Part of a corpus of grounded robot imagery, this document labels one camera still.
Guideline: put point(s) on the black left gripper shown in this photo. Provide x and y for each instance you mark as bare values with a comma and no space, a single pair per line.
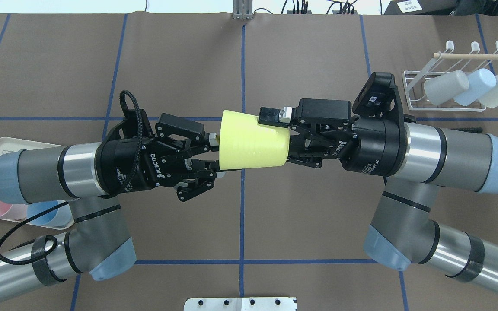
116,169

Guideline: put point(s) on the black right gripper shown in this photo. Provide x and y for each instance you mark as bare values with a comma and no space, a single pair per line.
378,150

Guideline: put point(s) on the yellow plastic cup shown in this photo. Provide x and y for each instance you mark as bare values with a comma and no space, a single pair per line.
244,143

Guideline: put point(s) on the grey plastic cup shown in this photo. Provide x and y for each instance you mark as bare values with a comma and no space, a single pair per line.
443,88

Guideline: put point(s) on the light blue plastic cup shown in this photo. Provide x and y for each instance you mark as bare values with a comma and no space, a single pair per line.
481,82

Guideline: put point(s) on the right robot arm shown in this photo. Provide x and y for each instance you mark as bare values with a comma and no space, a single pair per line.
418,162

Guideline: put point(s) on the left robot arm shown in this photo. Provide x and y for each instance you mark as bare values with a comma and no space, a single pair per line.
87,178

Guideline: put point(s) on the black laptop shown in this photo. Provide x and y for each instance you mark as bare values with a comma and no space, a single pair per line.
420,7

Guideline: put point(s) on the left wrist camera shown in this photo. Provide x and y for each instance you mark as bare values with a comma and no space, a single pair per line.
133,117

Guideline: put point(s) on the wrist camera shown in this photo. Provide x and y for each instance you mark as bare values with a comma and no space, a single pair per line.
379,98
133,117

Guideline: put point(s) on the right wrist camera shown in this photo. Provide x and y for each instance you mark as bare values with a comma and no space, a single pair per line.
379,98

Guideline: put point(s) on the white wire cup rack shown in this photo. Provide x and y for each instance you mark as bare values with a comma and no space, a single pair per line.
443,62

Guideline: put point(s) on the aluminium frame post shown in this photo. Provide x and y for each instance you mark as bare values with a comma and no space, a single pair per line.
243,10

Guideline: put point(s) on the white camera pillar base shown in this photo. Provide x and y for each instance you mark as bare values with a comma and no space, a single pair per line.
241,304

